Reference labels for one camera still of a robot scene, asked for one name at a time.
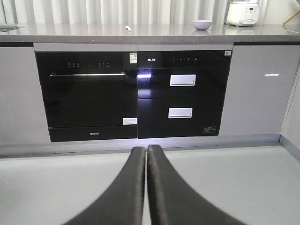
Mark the white pleated curtain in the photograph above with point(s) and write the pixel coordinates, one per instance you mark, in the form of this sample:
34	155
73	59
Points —
126	12

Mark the lilac plastic bowl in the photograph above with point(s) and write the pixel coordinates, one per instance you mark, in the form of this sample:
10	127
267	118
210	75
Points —
202	24

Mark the black drawer disinfection cabinet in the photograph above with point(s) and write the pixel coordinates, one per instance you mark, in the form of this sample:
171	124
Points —
181	93

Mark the wooden folding stand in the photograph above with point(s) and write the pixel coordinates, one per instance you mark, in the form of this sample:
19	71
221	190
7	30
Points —
292	17

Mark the white rice cooker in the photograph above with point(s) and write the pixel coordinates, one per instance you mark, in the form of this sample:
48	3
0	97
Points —
243	12

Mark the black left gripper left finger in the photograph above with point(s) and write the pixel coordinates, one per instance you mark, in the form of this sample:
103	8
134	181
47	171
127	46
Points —
122	201

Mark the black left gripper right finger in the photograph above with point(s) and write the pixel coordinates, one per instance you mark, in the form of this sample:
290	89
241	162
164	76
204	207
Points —
172	201

